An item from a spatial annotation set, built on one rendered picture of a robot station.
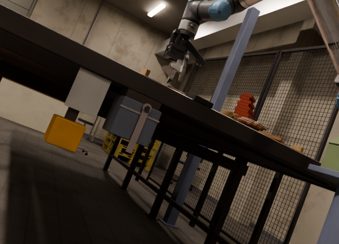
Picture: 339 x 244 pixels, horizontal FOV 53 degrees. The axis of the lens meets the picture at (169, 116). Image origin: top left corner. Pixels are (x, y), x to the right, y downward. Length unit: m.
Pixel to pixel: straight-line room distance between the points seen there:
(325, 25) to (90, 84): 0.69
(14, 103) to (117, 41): 4.67
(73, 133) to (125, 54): 9.93
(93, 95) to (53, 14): 9.81
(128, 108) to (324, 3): 0.63
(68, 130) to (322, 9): 0.79
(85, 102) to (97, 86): 0.06
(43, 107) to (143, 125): 6.20
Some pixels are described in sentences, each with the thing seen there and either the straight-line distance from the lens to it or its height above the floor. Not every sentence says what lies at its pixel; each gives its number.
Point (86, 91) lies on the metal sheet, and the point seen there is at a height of 0.80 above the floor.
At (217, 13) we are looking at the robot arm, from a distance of 1.29.
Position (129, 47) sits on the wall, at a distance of 10.95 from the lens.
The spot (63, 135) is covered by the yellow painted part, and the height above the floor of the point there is 0.65.
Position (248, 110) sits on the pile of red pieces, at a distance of 2.49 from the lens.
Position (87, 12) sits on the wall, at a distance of 10.90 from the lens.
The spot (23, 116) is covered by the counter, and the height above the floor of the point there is 0.16.
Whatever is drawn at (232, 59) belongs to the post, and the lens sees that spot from 3.61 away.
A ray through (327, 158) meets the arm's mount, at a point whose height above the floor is 0.91.
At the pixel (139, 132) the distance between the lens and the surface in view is 1.05.
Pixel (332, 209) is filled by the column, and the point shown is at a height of 0.75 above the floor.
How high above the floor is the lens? 0.75
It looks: 4 degrees up
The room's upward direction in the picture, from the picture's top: 22 degrees clockwise
